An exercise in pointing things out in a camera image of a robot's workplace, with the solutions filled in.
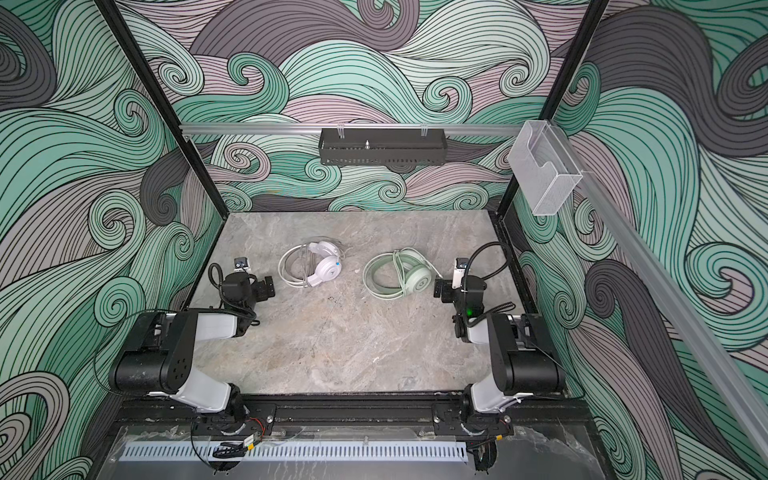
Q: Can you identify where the black perforated wall tray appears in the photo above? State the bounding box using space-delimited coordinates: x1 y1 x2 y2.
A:
318 127 448 171

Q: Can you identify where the clear plastic wall bin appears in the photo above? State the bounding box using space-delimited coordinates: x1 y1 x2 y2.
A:
507 120 582 217

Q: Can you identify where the white over-ear headphones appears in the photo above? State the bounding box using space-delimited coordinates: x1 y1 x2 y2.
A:
277 240 343 289

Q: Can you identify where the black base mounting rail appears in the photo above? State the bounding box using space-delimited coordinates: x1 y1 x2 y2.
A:
115 391 591 437

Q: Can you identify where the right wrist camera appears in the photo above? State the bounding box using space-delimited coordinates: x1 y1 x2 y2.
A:
452 257 469 289

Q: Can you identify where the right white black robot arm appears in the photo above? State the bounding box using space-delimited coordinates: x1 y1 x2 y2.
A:
434 275 567 417

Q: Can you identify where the white slotted cable duct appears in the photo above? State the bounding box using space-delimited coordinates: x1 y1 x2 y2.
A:
118 440 469 463

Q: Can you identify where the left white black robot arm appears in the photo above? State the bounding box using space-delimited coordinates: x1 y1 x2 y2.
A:
107 264 275 422

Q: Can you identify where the left black corrugated cable hose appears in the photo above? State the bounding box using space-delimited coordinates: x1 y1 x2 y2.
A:
207 261 262 325

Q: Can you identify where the right black corrugated cable hose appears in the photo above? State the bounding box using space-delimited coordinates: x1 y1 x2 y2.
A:
464 241 517 325

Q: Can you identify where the green over-ear headphones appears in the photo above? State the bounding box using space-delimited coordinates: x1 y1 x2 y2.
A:
363 247 440 301

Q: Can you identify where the black corrugated cable hose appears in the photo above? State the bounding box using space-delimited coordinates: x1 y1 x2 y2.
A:
207 261 262 325
464 241 517 325

